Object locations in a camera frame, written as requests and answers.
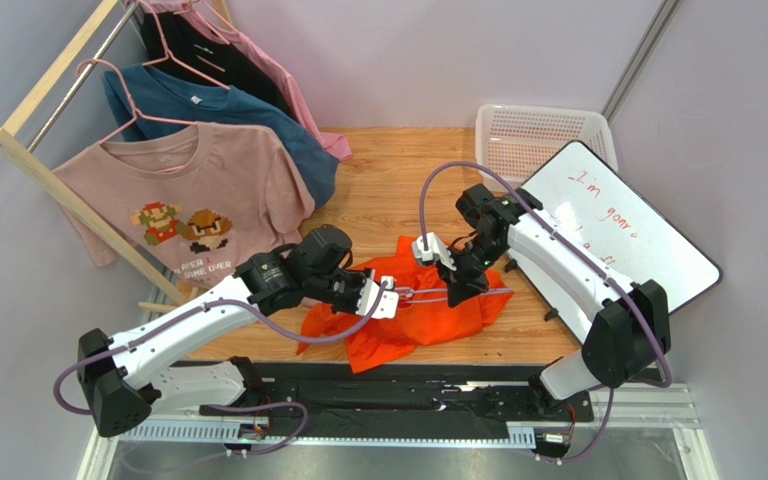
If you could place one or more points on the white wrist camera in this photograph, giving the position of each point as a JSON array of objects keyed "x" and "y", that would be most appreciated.
[
  {"x": 378, "y": 299},
  {"x": 429, "y": 249}
]

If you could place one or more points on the white plastic basket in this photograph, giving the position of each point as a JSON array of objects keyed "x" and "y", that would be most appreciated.
[{"x": 514, "y": 141}]

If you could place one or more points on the metal rack rod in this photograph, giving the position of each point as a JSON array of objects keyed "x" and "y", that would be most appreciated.
[{"x": 82, "y": 74}]

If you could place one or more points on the pink hanger on blue shirt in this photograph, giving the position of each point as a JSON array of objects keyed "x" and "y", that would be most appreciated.
[{"x": 135, "y": 111}]

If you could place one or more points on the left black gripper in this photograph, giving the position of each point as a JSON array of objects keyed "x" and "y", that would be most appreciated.
[{"x": 359, "y": 278}]

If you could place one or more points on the whiteboard with red writing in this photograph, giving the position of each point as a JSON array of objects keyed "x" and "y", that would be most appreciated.
[{"x": 591, "y": 205}]

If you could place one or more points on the orange t-shirt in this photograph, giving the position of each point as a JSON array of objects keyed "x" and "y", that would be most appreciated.
[{"x": 382, "y": 341}]

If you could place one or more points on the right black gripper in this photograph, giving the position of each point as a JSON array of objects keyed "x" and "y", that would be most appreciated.
[{"x": 463, "y": 277}]

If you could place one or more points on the wooden clothes rack frame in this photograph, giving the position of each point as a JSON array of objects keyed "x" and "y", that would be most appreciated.
[{"x": 169, "y": 292}]

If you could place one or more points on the aluminium mounting frame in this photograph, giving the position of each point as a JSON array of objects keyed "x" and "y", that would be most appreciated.
[{"x": 318, "y": 338}]

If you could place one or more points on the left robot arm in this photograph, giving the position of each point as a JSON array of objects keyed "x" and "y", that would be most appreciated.
[{"x": 129, "y": 376}]

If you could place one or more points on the pink t-shirt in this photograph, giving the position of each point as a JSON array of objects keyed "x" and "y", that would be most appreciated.
[{"x": 335, "y": 144}]

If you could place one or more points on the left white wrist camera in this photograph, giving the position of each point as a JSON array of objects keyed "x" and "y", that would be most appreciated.
[{"x": 378, "y": 299}]

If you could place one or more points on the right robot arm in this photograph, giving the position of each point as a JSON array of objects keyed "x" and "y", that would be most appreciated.
[{"x": 629, "y": 321}]

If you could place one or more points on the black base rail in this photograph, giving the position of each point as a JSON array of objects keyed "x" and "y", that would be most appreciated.
[{"x": 402, "y": 401}]

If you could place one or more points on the light blue wire hanger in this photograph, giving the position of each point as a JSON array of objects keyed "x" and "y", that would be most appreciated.
[{"x": 410, "y": 296}]

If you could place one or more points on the mauve pixel-print t-shirt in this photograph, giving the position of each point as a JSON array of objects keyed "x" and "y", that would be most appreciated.
[{"x": 205, "y": 199}]

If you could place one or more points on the blue t-shirt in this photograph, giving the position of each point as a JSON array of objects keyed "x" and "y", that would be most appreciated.
[{"x": 160, "y": 94}]

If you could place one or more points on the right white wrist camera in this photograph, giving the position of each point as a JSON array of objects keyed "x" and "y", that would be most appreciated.
[{"x": 429, "y": 249}]

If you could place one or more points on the black t-shirt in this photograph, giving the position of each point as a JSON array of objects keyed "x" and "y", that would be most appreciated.
[{"x": 186, "y": 54}]

